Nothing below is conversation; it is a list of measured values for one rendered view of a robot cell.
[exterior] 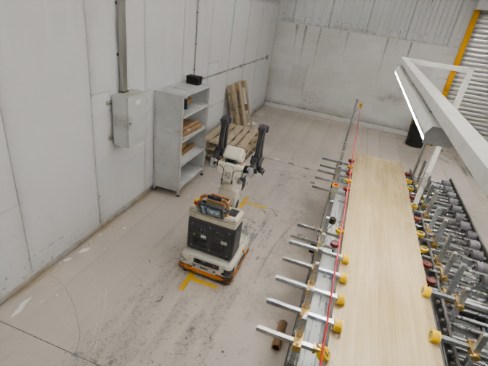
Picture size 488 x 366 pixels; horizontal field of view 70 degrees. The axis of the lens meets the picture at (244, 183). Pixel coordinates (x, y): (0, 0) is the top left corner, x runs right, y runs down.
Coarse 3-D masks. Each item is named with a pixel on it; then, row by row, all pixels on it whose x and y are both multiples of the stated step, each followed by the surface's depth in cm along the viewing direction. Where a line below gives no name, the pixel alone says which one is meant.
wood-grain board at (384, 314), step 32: (384, 160) 529; (352, 192) 418; (384, 192) 429; (352, 224) 353; (384, 224) 361; (352, 256) 306; (384, 256) 312; (416, 256) 318; (352, 288) 270; (384, 288) 274; (416, 288) 279; (352, 320) 241; (384, 320) 245; (416, 320) 249; (352, 352) 218; (384, 352) 221; (416, 352) 224
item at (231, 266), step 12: (240, 240) 408; (192, 252) 378; (204, 252) 381; (240, 252) 392; (180, 264) 386; (192, 264) 380; (228, 264) 368; (240, 264) 402; (216, 276) 375; (228, 276) 370
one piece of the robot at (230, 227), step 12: (192, 204) 365; (228, 204) 344; (192, 216) 364; (204, 216) 358; (228, 216) 351; (240, 216) 359; (192, 228) 370; (204, 228) 364; (216, 228) 359; (228, 228) 354; (240, 228) 372; (192, 240) 377; (204, 240) 371; (216, 240) 365; (228, 240) 360; (216, 252) 372; (228, 252) 367
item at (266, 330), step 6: (258, 324) 221; (258, 330) 219; (264, 330) 217; (270, 330) 217; (276, 336) 216; (282, 336) 215; (288, 336) 215; (288, 342) 214; (306, 342) 213; (306, 348) 211; (312, 348) 210
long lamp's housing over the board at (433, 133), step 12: (396, 72) 338; (408, 84) 253; (408, 96) 227; (420, 96) 214; (420, 108) 184; (420, 120) 170; (432, 120) 161; (432, 132) 151; (444, 132) 150; (432, 144) 153; (444, 144) 152
